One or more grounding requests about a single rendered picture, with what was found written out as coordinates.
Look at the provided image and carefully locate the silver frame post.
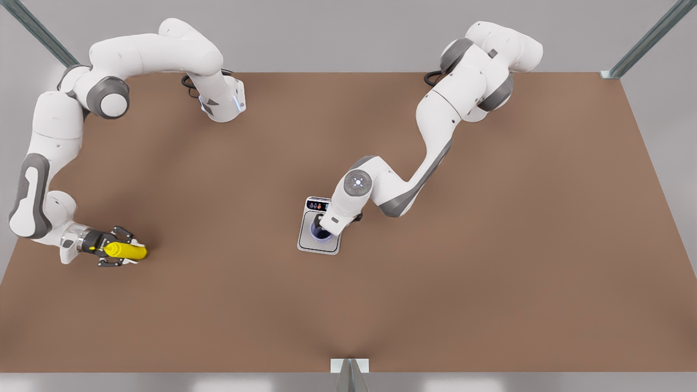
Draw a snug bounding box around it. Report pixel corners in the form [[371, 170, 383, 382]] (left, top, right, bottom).
[[0, 0, 81, 68], [330, 358, 370, 392], [600, 0, 697, 81]]

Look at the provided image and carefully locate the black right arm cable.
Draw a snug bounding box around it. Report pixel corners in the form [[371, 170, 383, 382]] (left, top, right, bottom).
[[181, 69, 235, 100]]

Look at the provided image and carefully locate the grey digital kitchen scale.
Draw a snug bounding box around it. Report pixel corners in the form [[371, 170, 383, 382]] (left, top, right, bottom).
[[297, 197, 342, 256]]

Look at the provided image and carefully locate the dark blue cup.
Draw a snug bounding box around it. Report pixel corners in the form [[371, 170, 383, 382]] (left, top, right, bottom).
[[310, 214, 334, 241]]

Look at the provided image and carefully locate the yellow sauce bottle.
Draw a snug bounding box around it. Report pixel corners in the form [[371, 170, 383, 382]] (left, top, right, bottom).
[[103, 241, 149, 261]]

